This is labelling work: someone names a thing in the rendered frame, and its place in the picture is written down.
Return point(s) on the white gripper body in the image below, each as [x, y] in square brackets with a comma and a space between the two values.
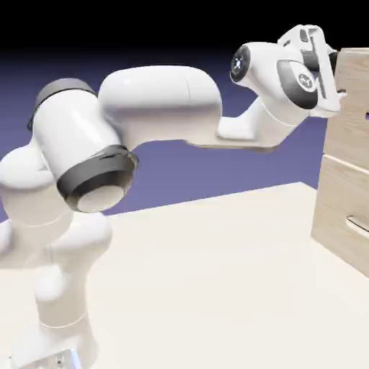
[327, 86]

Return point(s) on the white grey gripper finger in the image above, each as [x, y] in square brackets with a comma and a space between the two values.
[340, 94]
[334, 61]

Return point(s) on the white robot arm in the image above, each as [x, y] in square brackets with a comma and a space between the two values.
[150, 103]

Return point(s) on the light wood drawer front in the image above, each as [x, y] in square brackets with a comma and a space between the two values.
[348, 135]
[331, 201]

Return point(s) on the light wood cabinet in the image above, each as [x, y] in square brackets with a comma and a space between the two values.
[325, 158]

